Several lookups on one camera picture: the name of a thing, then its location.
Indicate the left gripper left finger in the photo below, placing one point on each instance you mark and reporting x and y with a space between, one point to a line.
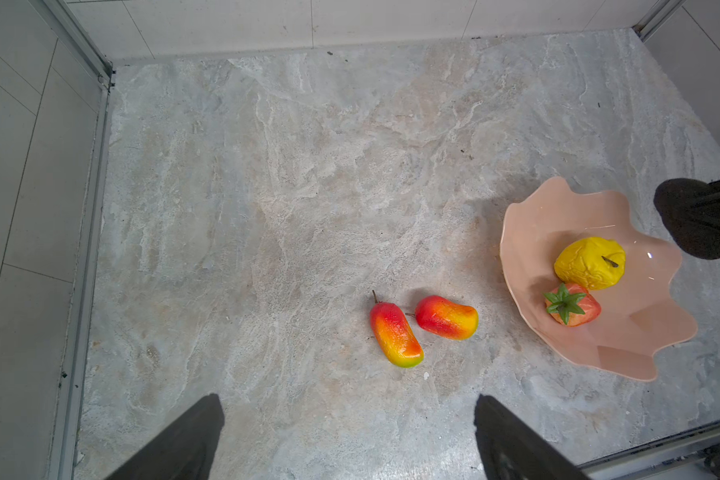
183 450

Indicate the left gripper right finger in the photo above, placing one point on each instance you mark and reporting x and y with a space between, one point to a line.
510 449

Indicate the dark fake avocado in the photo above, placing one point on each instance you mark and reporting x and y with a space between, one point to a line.
695 230

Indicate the yellow fake apple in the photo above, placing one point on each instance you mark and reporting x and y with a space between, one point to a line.
594 263

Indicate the red yellow fake mango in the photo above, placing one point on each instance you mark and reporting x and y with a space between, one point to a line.
445 318

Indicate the red fake strawberry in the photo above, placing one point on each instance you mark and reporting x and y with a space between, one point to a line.
572 305

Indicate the pink scalloped fruit bowl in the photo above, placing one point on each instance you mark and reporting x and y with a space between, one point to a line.
639 317

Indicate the red yellow fake pear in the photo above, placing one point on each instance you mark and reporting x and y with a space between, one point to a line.
394 334

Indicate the aluminium mounting rail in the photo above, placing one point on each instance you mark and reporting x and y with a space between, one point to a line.
693 454

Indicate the right aluminium corner post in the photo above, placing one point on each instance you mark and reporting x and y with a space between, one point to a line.
657 15

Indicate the aluminium corner post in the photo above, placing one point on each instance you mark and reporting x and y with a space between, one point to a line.
65 25
657 15

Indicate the left aluminium corner post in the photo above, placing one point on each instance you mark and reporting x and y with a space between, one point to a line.
65 25

